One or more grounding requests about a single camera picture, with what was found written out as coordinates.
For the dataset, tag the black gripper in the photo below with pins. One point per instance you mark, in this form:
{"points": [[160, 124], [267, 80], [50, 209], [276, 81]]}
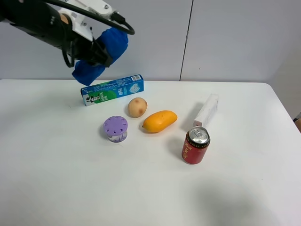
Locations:
{"points": [[41, 21]]}

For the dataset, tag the blue cloth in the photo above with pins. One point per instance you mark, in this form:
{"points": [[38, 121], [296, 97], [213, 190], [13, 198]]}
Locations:
{"points": [[116, 43]]}

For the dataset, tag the blue green toothpaste box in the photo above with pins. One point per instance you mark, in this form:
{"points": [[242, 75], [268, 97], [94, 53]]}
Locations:
{"points": [[106, 91]]}

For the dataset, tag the brown potato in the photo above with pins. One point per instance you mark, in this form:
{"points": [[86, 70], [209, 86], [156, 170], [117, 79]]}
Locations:
{"points": [[137, 107]]}

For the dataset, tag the purple air freshener jar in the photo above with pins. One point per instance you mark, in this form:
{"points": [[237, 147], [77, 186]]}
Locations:
{"points": [[115, 128]]}

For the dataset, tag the yellow mango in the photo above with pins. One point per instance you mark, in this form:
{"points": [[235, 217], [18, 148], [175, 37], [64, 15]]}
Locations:
{"points": [[159, 121]]}

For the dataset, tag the white rectangular box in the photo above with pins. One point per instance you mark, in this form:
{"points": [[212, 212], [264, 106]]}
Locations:
{"points": [[207, 111]]}

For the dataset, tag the red soda can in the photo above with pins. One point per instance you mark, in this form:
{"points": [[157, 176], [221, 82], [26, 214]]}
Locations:
{"points": [[196, 143]]}

